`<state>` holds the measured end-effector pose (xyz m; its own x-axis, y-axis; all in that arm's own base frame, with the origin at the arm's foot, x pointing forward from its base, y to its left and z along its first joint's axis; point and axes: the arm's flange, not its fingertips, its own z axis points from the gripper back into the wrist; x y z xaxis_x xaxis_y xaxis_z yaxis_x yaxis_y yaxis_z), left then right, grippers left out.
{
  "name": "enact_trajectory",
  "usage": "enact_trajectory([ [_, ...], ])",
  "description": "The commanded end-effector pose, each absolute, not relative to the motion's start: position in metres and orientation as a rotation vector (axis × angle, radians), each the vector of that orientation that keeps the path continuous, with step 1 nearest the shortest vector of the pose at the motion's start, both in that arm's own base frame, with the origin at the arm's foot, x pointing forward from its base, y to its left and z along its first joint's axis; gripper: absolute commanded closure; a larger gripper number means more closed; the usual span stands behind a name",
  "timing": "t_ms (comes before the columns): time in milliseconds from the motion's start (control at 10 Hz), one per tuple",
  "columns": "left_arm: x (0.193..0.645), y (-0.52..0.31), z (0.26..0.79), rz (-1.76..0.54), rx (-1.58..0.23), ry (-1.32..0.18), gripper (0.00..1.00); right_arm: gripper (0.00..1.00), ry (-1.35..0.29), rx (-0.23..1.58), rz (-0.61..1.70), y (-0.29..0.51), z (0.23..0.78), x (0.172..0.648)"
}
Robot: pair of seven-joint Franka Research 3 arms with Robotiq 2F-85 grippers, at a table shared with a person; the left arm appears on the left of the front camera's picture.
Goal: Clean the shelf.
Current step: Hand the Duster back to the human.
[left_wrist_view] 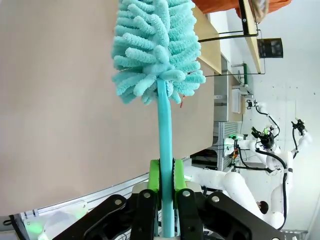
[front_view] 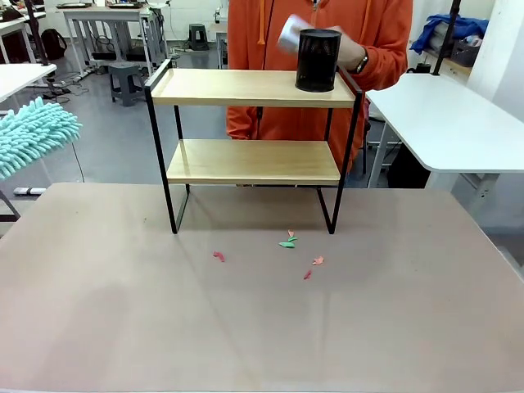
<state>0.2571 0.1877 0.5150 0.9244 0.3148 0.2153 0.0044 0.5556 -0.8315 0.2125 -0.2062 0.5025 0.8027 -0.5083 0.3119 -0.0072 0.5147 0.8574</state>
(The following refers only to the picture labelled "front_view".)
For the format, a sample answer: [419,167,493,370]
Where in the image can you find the large white side table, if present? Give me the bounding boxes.
[365,72,524,189]

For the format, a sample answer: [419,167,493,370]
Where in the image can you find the dark plastic stool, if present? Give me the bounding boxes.
[187,23,210,52]

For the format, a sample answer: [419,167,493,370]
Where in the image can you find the black mesh pen holder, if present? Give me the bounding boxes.
[295,28,342,93]

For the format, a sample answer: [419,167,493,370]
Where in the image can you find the person's left hand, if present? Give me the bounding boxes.
[336,34,368,73]

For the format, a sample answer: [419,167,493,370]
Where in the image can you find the white background workbench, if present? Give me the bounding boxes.
[61,2,169,79]

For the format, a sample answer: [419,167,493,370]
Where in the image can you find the white table with pole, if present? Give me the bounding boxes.
[0,63,58,104]

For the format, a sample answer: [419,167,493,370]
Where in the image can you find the blue cloth pile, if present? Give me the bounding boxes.
[409,13,490,55]

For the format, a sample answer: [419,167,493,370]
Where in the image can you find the two-tier wooden metal shelf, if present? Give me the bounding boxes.
[143,58,364,235]

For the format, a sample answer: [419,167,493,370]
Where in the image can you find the black backpack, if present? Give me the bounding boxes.
[40,28,69,61]

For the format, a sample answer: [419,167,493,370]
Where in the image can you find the grey plastic stool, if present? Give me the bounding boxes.
[107,61,147,107]

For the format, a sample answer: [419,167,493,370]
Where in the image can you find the black stand pole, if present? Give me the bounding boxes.
[26,0,56,69]
[433,0,462,77]

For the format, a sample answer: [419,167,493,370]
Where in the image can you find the grey storage basket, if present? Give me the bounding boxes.
[451,37,479,66]

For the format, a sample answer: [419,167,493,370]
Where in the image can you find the person in orange hoodie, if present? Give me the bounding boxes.
[226,0,413,176]

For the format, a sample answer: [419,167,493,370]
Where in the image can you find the teal chenille duster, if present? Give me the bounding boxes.
[0,96,84,182]

